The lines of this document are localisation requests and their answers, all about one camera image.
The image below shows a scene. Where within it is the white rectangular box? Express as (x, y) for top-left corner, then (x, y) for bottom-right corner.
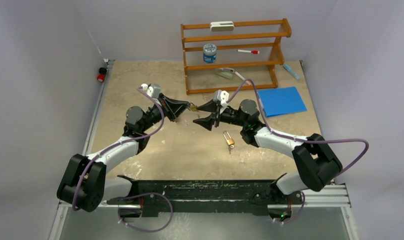
(209, 21), (235, 33)

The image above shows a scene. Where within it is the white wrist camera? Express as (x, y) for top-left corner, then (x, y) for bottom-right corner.
(212, 89), (229, 108)
(140, 83), (161, 99)

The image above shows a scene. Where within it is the red emergency stop button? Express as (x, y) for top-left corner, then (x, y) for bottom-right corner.
(97, 67), (108, 83)

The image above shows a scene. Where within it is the black base frame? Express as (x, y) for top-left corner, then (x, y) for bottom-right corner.
(106, 177), (304, 219)

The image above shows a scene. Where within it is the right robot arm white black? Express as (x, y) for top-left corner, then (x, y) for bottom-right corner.
(193, 99), (343, 204)

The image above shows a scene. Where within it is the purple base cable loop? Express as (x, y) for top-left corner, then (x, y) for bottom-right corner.
(117, 192), (175, 233)

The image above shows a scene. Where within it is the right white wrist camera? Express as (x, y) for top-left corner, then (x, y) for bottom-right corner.
(212, 89), (229, 108)

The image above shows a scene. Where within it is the long shackle brass padlock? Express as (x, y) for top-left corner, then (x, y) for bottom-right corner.
(223, 131), (235, 146)

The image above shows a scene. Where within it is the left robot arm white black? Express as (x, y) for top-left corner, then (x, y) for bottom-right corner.
(57, 93), (191, 212)

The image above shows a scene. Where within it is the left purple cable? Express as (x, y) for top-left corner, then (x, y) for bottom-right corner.
(71, 86), (165, 212)

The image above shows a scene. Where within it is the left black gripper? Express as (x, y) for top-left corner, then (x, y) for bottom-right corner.
(141, 93), (190, 133)

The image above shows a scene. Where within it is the aluminium rail frame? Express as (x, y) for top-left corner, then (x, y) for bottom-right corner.
(49, 58), (358, 240)

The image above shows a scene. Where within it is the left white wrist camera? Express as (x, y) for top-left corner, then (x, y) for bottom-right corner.
(140, 83), (161, 99)

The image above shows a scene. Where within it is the light blue eraser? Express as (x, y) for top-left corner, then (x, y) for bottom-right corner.
(283, 64), (300, 80)

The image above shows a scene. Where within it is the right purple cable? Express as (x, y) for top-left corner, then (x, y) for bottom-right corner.
(226, 78), (370, 180)

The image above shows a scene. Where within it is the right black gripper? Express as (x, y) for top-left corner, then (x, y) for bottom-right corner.
(193, 99), (247, 132)

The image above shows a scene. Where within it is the white pen on table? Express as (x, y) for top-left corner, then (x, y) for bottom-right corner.
(234, 71), (247, 83)

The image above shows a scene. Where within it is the orange wooden shelf rack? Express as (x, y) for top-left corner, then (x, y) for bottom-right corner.
(180, 18), (292, 96)

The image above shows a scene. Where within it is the white red marker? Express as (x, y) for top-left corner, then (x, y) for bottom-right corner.
(237, 49), (260, 55)

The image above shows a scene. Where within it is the blue white jar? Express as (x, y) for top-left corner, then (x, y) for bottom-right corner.
(203, 43), (217, 64)

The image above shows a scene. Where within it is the grey stapler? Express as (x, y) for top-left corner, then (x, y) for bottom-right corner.
(215, 67), (235, 79)

